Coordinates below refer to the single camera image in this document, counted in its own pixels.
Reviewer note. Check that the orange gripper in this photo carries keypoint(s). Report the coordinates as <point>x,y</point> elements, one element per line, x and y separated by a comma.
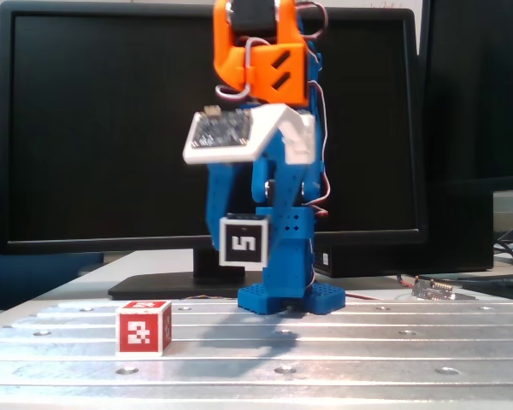
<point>221,197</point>

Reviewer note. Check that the black marker cube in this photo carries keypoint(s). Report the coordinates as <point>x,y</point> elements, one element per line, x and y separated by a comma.
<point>243,243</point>

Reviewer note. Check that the blue robot arm with base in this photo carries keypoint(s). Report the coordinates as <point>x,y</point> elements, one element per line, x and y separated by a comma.
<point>290,252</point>

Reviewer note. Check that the red marker cube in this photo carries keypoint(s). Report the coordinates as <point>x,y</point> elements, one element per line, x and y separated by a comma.
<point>139,333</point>

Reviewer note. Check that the black Dell computer monitor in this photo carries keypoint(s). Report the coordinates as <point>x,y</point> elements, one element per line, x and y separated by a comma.
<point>111,128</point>

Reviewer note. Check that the small motor controller board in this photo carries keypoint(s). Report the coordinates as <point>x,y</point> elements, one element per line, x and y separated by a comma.
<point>432,291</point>

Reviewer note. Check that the dark office chair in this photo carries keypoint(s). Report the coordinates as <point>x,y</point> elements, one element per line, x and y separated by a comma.
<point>25,265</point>

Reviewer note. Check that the black unbranded computer monitor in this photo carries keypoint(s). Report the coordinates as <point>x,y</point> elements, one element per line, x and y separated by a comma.
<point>474,85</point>

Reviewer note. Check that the small camera circuit board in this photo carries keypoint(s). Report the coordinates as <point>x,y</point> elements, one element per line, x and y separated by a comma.
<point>222,130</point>

